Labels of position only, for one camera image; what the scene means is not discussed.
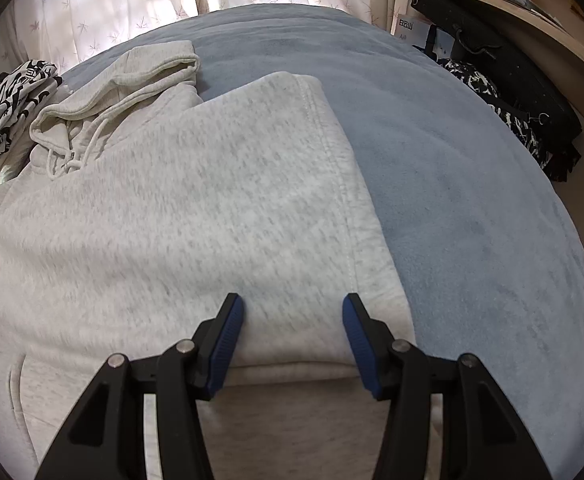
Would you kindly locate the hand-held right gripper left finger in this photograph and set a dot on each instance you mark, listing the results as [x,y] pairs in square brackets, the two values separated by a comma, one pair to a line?
[227,340]

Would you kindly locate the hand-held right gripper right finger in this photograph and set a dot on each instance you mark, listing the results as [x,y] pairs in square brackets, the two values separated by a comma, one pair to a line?
[359,345]

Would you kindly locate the light grey hoodie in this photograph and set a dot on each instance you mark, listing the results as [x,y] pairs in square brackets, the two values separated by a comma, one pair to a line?
[172,210]

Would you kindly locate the blue fleece blanket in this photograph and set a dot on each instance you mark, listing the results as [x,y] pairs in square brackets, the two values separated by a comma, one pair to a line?
[472,210]

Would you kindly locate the patterned cloth with black fringe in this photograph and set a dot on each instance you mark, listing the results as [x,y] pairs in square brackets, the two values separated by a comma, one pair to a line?
[472,80]

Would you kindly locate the long black bag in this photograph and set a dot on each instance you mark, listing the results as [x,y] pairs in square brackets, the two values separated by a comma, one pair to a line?
[512,70]

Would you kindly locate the black white patterned garment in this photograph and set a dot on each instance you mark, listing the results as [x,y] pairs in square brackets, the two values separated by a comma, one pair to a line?
[12,105]

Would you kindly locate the white printed box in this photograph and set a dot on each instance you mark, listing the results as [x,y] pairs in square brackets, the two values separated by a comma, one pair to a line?
[407,27]

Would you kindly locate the curved wooden shelf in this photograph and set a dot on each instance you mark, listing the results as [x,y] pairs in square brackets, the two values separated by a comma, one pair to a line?
[547,35]

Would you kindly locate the stack of papers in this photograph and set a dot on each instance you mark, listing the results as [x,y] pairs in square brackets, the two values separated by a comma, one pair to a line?
[527,2]

